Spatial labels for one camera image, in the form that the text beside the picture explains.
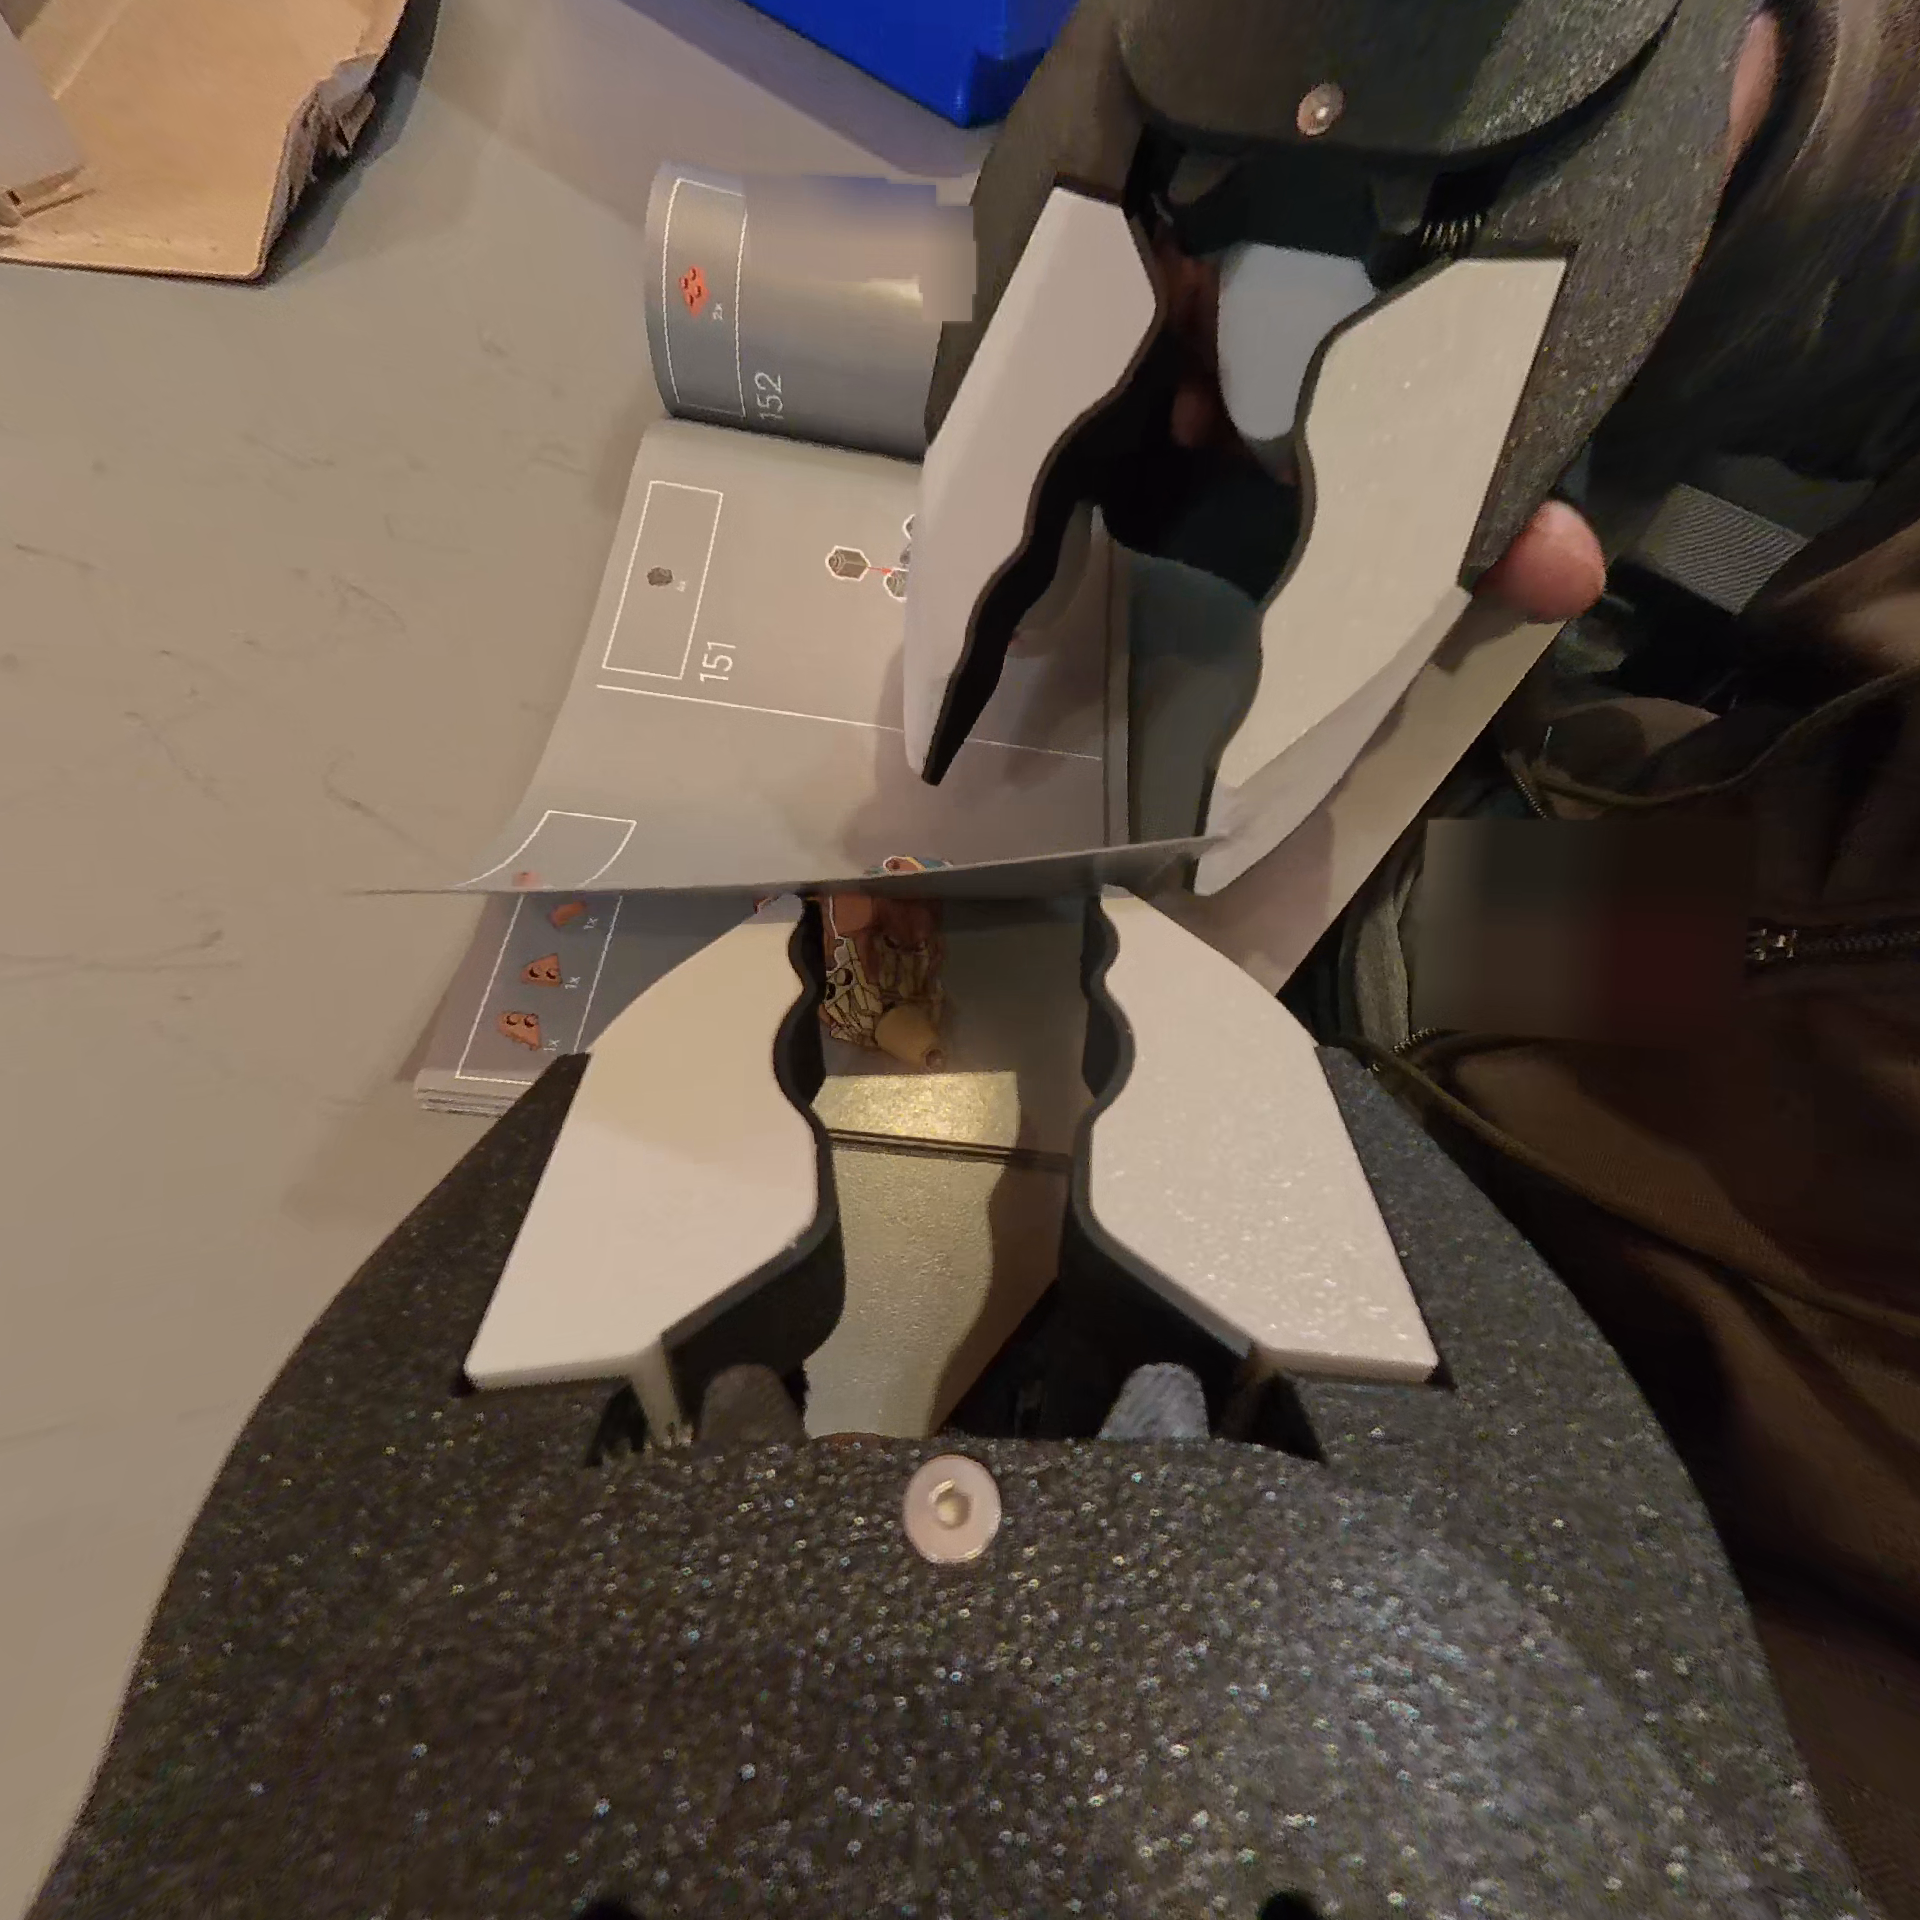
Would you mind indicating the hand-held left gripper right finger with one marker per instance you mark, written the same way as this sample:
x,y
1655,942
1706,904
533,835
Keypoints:
x,y
1259,1186

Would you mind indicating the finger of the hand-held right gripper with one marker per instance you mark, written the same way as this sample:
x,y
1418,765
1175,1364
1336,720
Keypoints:
x,y
1003,436
1410,482

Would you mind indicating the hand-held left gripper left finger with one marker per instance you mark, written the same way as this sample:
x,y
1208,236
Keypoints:
x,y
662,1186

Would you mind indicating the grey instruction booklet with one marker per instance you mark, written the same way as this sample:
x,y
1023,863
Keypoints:
x,y
779,720

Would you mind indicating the person's right hand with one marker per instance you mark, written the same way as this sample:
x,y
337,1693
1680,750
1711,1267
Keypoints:
x,y
1553,564

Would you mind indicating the blue plastic bin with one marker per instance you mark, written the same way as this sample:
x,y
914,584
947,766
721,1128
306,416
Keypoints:
x,y
931,61

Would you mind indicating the person's brown jacket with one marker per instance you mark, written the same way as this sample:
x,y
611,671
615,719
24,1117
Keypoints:
x,y
1725,1202

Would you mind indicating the torn cardboard box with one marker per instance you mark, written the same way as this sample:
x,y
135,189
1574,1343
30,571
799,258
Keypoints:
x,y
195,150

